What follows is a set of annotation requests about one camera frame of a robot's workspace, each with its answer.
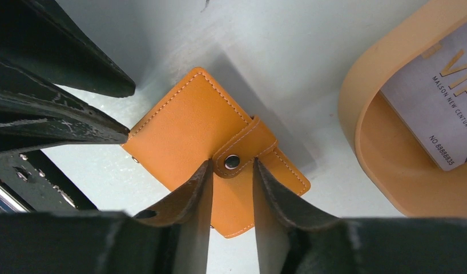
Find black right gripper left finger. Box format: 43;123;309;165
0;160;214;273

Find orange leather card holder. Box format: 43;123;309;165
123;67;311;238

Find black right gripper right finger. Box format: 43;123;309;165
253;160;467;273

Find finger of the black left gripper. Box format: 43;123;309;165
0;57;130;156
0;1;136;98

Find white VIP card upper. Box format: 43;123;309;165
381;23;467;171

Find orange oval plastic tray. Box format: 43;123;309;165
338;1;467;218

